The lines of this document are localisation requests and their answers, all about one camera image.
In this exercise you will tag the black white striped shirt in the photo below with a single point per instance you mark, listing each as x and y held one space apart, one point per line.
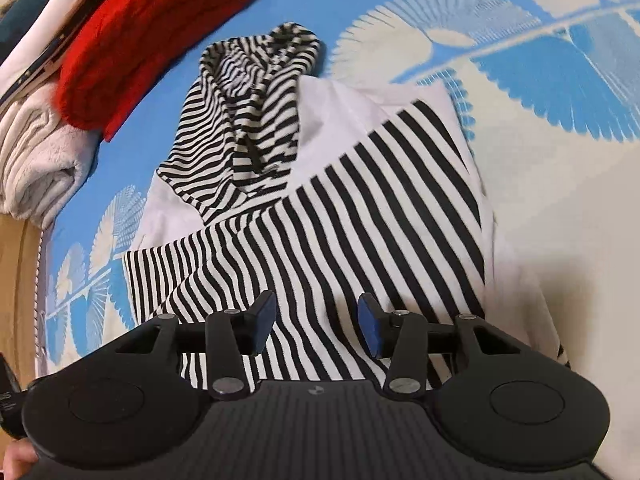
350 210

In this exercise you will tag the red folded blanket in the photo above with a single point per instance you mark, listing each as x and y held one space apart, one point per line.
150 35

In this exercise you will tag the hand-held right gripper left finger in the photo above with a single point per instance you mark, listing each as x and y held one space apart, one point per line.
265 322

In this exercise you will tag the dark teal garment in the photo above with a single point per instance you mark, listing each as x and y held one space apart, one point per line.
25 0

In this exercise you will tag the wooden bed frame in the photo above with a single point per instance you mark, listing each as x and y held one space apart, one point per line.
17 285

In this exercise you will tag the blue white patterned bed blanket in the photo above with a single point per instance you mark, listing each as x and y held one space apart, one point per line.
550 210

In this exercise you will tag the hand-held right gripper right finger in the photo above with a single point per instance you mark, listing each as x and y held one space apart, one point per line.
371 327

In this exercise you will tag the white fluffy folded blanket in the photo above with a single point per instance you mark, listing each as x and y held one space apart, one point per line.
40 160

